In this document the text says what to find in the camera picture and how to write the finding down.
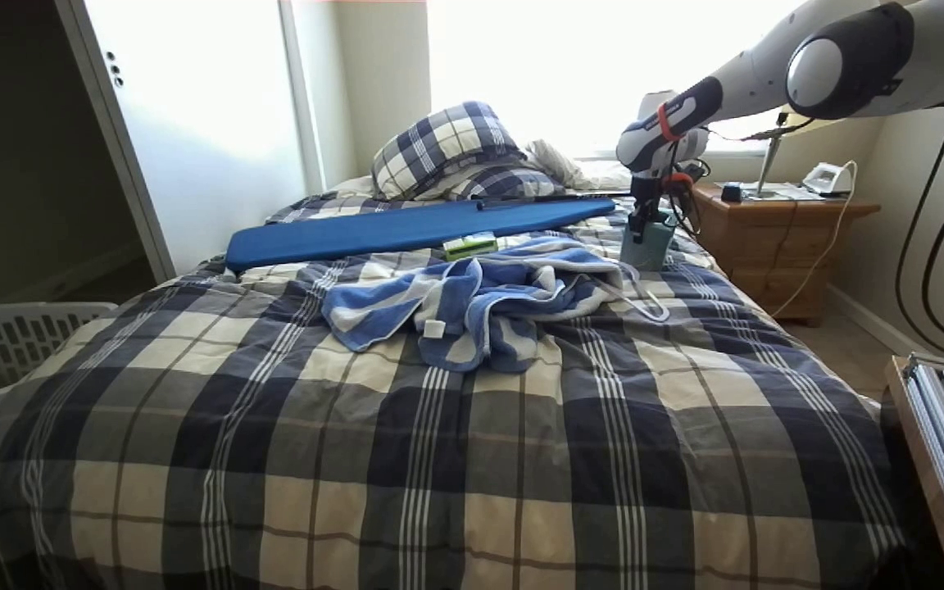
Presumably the small green box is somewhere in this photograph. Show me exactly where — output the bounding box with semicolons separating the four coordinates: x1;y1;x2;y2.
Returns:
438;229;502;263

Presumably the blue plaid pillow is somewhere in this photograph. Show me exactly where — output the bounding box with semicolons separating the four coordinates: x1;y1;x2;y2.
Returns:
370;99;567;205

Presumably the white laundry basket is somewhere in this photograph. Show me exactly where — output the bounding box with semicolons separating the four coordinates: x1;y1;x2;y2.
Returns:
0;298;125;485

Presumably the white phone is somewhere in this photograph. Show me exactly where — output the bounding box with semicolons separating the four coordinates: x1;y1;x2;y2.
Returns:
799;156;859;200

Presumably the white rail frame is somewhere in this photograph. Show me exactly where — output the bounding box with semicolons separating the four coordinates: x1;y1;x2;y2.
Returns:
881;351;944;590

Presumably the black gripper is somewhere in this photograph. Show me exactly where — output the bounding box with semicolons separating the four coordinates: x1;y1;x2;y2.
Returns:
628;163;704;249

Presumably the bright window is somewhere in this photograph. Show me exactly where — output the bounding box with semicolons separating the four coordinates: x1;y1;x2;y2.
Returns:
423;0;803;156

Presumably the blue plaid duvet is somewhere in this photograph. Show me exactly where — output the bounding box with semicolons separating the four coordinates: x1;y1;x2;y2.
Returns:
0;182;910;590

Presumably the table lamp with cream shade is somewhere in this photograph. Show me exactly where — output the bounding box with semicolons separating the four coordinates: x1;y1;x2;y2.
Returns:
741;108;819;203

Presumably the white pillow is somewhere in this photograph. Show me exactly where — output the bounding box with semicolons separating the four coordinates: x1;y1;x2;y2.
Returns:
570;156;638;194

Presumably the white door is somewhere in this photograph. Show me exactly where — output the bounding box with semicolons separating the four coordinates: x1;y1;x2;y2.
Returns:
53;0;328;284

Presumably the light blue tissue box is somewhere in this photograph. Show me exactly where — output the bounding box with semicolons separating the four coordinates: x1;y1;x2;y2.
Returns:
618;216;678;276

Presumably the blue white striped towel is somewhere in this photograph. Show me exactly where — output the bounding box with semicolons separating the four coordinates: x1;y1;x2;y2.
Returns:
293;234;670;374

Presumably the white power cable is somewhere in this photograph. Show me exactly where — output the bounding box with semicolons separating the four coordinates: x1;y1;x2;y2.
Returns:
769;159;860;321

